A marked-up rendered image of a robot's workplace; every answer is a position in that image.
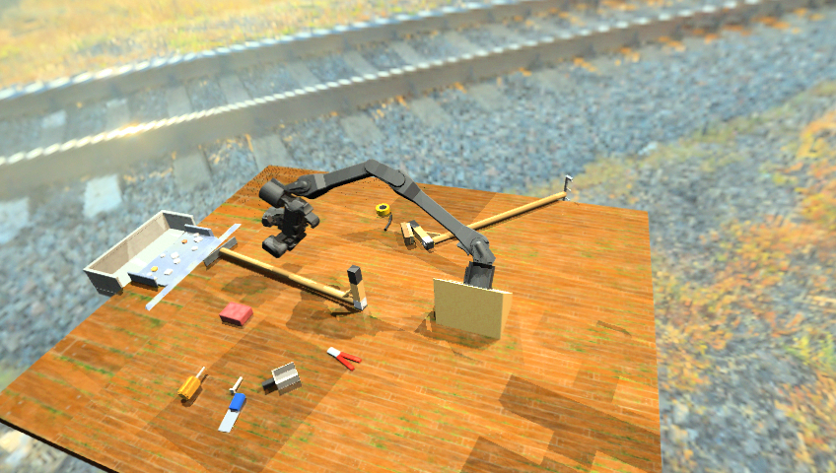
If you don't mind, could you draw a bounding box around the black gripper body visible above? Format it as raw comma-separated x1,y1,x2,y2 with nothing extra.
262,212,319,258

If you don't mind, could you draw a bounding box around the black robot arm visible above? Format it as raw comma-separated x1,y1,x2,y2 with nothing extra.
258,159,496,290

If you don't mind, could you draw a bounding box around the pink cube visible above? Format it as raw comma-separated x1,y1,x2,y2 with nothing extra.
219,302,253,325

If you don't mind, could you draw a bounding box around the blue-handled scraper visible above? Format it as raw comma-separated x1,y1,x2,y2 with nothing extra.
219,393,245,433

